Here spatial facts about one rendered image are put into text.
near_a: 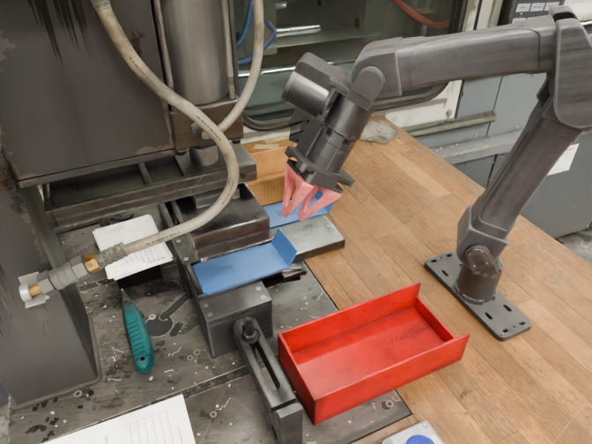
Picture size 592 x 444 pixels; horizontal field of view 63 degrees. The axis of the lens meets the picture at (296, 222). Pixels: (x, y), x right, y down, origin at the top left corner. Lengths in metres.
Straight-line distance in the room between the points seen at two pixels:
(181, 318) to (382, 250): 0.39
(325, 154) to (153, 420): 0.44
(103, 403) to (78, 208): 0.29
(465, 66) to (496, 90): 1.10
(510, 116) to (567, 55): 1.22
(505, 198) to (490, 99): 1.03
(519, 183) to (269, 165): 0.59
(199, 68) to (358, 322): 0.45
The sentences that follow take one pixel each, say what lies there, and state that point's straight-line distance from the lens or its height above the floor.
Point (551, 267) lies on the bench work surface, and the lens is 1.01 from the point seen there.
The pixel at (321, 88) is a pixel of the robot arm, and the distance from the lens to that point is 0.70.
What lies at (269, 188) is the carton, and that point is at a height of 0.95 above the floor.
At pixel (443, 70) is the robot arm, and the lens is 0.66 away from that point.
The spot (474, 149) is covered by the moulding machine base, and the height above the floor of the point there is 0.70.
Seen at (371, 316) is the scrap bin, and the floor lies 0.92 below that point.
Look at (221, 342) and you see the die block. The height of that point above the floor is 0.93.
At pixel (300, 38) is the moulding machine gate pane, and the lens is 1.30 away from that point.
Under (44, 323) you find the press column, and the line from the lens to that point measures 0.69.
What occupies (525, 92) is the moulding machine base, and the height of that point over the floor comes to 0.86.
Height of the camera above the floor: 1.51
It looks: 38 degrees down
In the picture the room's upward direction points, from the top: straight up
